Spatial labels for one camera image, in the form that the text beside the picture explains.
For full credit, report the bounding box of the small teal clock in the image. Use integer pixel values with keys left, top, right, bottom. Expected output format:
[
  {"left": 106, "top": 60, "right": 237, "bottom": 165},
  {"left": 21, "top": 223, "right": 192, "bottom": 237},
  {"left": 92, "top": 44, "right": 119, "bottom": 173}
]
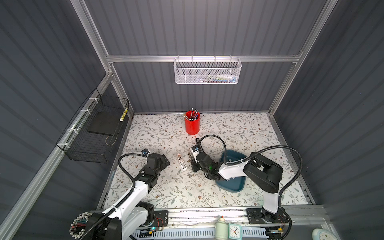
[{"left": 228, "top": 224, "right": 243, "bottom": 240}]

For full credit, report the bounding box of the pale round object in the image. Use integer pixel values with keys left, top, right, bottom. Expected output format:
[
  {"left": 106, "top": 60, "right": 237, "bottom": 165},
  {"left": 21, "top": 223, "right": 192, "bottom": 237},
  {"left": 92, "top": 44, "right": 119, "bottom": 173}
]
[{"left": 312, "top": 229, "right": 338, "bottom": 240}]

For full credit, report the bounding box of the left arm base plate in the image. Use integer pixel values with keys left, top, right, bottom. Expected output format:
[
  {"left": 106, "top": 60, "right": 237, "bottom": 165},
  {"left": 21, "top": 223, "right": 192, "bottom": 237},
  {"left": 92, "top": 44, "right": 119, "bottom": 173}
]
[{"left": 127, "top": 208, "right": 169, "bottom": 229}]

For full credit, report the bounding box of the white wire mesh basket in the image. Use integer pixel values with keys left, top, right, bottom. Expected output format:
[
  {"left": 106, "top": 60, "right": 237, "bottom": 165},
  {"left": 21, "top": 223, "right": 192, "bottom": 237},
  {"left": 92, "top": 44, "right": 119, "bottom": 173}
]
[{"left": 173, "top": 58, "right": 242, "bottom": 85}]

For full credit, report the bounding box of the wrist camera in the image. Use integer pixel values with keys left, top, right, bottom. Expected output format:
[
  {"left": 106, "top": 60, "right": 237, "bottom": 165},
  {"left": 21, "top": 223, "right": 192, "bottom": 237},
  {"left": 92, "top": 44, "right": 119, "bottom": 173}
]
[
  {"left": 141, "top": 149, "right": 151, "bottom": 157},
  {"left": 191, "top": 145, "right": 200, "bottom": 158}
]

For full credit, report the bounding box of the black wire basket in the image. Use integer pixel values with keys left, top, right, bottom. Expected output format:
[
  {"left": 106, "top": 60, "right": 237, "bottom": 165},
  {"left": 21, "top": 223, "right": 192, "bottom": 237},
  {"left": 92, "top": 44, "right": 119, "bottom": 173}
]
[{"left": 57, "top": 90, "right": 130, "bottom": 164}]

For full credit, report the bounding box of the yellow marker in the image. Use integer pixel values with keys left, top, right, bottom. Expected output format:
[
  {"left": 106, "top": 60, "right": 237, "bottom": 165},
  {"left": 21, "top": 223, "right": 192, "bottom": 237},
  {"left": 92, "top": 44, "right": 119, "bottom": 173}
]
[{"left": 120, "top": 108, "right": 128, "bottom": 122}]

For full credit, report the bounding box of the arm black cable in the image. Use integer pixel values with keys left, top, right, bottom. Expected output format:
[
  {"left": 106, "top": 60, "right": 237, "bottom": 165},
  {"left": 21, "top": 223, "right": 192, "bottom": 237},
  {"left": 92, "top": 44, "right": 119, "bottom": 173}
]
[
  {"left": 79, "top": 153, "right": 148, "bottom": 240},
  {"left": 197, "top": 134, "right": 304, "bottom": 208}
]

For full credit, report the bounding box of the jar of pencils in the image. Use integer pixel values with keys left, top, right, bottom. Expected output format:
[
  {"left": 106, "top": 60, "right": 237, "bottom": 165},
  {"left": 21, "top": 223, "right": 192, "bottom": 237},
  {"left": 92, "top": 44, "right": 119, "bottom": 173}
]
[{"left": 69, "top": 212, "right": 93, "bottom": 240}]

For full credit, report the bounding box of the teal plastic tray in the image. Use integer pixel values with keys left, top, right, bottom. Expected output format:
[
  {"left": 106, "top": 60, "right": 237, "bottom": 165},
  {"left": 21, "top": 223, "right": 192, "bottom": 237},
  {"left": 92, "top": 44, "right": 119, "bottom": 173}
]
[{"left": 216, "top": 150, "right": 247, "bottom": 193}]

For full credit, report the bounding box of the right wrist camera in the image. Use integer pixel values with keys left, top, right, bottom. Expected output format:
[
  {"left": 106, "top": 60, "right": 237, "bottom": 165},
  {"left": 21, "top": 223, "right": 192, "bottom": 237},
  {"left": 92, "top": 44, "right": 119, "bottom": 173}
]
[{"left": 191, "top": 145, "right": 200, "bottom": 158}]

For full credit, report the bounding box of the white glue bottle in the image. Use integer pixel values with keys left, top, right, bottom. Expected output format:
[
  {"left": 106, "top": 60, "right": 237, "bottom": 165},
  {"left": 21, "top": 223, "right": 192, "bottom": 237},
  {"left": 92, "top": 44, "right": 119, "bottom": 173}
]
[{"left": 215, "top": 216, "right": 228, "bottom": 240}]

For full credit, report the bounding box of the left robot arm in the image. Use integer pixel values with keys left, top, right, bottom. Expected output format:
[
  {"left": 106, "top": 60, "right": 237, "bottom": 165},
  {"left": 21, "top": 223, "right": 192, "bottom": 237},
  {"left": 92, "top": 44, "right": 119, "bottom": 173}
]
[{"left": 80, "top": 150, "right": 170, "bottom": 240}]

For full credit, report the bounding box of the pink eraser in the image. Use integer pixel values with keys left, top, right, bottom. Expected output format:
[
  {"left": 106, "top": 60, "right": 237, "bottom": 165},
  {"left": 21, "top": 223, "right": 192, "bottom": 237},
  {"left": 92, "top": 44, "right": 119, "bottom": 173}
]
[{"left": 177, "top": 154, "right": 187, "bottom": 171}]

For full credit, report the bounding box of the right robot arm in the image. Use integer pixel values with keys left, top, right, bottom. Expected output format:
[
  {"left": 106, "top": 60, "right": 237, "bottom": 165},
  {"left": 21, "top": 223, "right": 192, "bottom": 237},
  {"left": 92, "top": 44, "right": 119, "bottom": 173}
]
[{"left": 191, "top": 150, "right": 283, "bottom": 215}]

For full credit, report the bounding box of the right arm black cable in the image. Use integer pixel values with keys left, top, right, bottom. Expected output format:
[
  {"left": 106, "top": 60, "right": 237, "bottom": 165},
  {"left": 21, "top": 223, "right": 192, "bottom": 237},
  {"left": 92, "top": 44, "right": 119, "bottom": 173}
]
[{"left": 197, "top": 134, "right": 304, "bottom": 208}]

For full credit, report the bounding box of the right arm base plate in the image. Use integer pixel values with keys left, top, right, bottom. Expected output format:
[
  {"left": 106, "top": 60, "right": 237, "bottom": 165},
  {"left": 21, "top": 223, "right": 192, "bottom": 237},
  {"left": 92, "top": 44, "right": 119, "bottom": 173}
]
[{"left": 246, "top": 207, "right": 289, "bottom": 225}]

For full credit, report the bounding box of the black notebook in basket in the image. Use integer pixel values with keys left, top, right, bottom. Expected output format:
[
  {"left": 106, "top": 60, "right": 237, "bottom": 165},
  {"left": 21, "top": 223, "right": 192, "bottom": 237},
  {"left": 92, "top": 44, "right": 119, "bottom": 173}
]
[{"left": 87, "top": 112, "right": 122, "bottom": 136}]

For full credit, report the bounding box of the red pencil cup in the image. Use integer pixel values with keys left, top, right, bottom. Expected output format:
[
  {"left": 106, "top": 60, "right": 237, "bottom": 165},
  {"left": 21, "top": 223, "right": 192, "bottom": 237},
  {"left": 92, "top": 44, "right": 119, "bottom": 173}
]
[{"left": 184, "top": 111, "right": 200, "bottom": 135}]

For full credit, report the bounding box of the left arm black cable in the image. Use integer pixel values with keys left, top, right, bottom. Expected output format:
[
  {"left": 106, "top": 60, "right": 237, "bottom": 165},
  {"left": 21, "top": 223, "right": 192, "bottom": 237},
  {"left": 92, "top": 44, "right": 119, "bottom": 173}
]
[{"left": 79, "top": 153, "right": 148, "bottom": 240}]

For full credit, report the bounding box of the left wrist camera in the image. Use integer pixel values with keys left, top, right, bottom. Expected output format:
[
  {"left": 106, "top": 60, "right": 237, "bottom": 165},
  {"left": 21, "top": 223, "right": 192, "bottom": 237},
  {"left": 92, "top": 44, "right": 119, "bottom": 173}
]
[{"left": 141, "top": 149, "right": 151, "bottom": 157}]

